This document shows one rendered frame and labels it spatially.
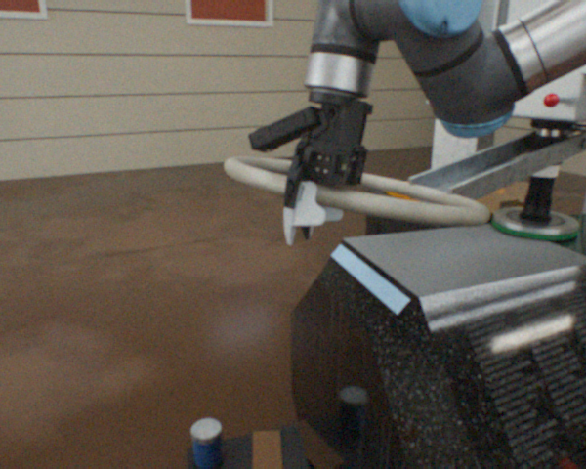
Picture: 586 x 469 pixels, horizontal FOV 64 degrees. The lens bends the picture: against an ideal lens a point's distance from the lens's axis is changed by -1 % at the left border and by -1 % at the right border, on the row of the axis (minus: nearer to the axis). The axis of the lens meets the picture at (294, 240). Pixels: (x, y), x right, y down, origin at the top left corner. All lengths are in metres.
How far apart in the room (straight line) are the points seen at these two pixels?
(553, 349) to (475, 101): 0.62
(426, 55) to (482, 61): 0.07
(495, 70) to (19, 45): 6.46
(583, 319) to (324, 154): 0.73
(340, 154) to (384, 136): 7.80
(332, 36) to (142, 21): 6.31
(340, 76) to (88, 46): 6.27
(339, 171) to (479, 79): 0.20
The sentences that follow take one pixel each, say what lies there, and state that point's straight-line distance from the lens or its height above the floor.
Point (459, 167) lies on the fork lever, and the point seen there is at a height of 1.06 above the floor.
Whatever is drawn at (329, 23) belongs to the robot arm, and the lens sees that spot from 0.65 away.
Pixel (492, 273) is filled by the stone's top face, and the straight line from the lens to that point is 1.10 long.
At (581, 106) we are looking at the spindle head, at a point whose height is 1.21.
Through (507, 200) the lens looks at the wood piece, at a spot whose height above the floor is 0.83.
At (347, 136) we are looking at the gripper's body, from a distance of 0.64.
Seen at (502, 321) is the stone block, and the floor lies 0.81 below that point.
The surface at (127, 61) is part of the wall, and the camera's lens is 6.85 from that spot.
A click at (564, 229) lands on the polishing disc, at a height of 0.90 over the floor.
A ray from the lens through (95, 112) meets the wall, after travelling 6.83.
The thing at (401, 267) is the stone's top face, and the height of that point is 0.87.
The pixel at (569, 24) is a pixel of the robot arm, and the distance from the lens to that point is 0.63.
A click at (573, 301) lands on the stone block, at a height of 0.82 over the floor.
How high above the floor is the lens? 1.28
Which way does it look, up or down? 20 degrees down
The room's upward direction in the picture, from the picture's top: straight up
